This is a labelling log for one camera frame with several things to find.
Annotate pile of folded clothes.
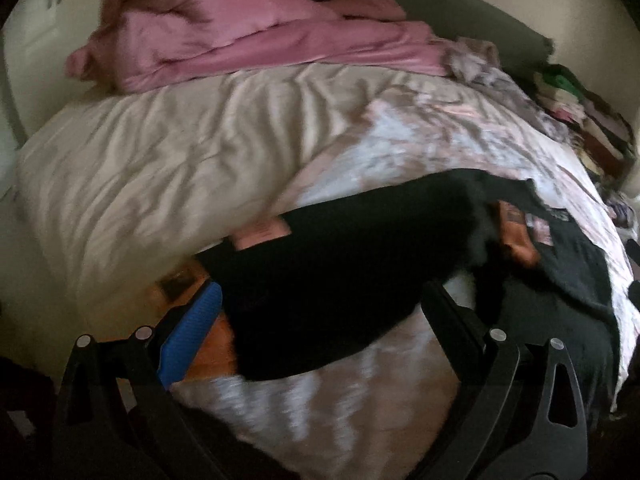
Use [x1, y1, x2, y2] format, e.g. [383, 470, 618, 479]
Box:
[532, 62, 638, 181]

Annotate pink white tufted blanket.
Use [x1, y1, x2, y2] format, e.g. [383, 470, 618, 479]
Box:
[175, 75, 640, 461]

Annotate lavender crumpled cloth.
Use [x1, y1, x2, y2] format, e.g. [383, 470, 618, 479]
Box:
[445, 37, 571, 141]

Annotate beige bed sheet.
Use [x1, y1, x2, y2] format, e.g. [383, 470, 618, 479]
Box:
[15, 62, 451, 311]

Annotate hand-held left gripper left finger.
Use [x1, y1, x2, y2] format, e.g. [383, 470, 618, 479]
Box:
[52, 280, 224, 480]

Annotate white panelled door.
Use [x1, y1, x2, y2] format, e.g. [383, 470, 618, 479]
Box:
[0, 0, 76, 111]

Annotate black garment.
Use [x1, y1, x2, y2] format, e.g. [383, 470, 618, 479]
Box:
[192, 169, 538, 382]

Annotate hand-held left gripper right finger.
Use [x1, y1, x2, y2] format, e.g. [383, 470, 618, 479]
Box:
[400, 282, 588, 480]

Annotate pink comforter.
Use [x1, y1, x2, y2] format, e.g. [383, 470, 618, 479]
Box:
[65, 0, 451, 93]

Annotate purple cloth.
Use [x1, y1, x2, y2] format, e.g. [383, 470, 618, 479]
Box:
[607, 195, 636, 228]

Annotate dark grey printed shirt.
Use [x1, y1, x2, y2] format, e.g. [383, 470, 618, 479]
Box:
[470, 195, 623, 411]

